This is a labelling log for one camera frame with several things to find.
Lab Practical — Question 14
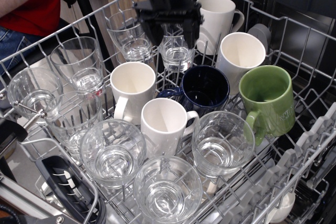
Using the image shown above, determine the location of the black rack handle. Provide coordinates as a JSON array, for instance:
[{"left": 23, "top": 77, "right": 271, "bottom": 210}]
[{"left": 35, "top": 155, "right": 106, "bottom": 223}]

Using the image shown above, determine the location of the dark blue ceramic mug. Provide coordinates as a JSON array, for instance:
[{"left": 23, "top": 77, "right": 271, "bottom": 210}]
[{"left": 156, "top": 65, "right": 230, "bottom": 117}]

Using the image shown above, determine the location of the clear glass front centre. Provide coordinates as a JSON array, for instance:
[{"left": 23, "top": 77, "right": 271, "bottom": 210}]
[{"left": 133, "top": 156, "right": 203, "bottom": 223}]

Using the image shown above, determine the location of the white bowl lower rack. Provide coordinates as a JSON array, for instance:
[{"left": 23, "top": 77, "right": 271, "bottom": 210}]
[{"left": 266, "top": 193, "right": 296, "bottom": 223}]

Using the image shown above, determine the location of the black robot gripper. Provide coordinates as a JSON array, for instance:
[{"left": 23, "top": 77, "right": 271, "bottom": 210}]
[{"left": 133, "top": 0, "right": 203, "bottom": 49}]

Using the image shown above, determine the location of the grey plastic tine holder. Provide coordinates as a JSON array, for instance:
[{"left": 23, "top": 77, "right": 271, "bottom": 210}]
[{"left": 221, "top": 103, "right": 335, "bottom": 223}]

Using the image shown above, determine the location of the clear glass far left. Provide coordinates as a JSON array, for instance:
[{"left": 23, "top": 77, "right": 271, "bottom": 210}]
[{"left": 7, "top": 67, "right": 63, "bottom": 119}]

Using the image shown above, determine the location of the grey wire dishwasher rack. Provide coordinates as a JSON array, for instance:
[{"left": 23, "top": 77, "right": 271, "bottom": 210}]
[{"left": 0, "top": 0, "right": 336, "bottom": 224}]

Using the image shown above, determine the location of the white mug centre front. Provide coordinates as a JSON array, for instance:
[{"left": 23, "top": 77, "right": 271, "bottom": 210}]
[{"left": 141, "top": 98, "right": 199, "bottom": 159}]

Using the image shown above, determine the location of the green ceramic mug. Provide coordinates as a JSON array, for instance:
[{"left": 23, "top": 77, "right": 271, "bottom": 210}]
[{"left": 239, "top": 65, "right": 296, "bottom": 145}]

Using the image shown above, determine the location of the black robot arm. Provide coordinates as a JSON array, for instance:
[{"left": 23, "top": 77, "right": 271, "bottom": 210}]
[{"left": 133, "top": 0, "right": 203, "bottom": 49}]

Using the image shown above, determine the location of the person in red shirt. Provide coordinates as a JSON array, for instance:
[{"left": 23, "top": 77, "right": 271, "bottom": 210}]
[{"left": 1, "top": 0, "right": 60, "bottom": 74}]

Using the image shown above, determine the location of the white mug centre left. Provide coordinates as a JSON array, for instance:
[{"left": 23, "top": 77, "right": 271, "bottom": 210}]
[{"left": 110, "top": 61, "right": 156, "bottom": 125}]

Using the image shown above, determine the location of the clear glass front left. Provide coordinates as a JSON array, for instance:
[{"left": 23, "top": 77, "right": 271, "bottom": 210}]
[{"left": 79, "top": 119, "right": 146, "bottom": 189}]

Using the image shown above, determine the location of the grey round plastic clip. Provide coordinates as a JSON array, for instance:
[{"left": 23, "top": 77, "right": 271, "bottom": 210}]
[{"left": 247, "top": 24, "right": 271, "bottom": 52}]

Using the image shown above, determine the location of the clear glass back left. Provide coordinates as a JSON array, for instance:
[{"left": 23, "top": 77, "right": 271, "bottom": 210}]
[{"left": 106, "top": 8, "right": 152, "bottom": 62}]

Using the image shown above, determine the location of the white mug back row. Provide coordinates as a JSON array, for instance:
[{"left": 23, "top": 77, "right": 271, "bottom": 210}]
[{"left": 196, "top": 0, "right": 245, "bottom": 55}]

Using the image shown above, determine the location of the clear glass front right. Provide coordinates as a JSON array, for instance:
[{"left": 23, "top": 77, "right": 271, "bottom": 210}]
[{"left": 191, "top": 111, "right": 255, "bottom": 178}]

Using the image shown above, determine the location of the clear glass back centre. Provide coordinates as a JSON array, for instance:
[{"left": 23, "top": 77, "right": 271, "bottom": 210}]
[{"left": 158, "top": 24, "right": 195, "bottom": 72}]

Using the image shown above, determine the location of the clear glass left lower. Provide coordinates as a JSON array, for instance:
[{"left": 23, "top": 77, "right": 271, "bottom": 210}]
[{"left": 46, "top": 91, "right": 103, "bottom": 161}]

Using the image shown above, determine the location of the white mug tilted right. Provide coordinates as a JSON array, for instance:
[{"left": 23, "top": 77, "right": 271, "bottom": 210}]
[{"left": 215, "top": 32, "right": 266, "bottom": 95}]

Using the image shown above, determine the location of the tall clear glass left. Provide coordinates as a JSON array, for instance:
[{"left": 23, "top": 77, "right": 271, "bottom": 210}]
[{"left": 50, "top": 36, "right": 104, "bottom": 96}]

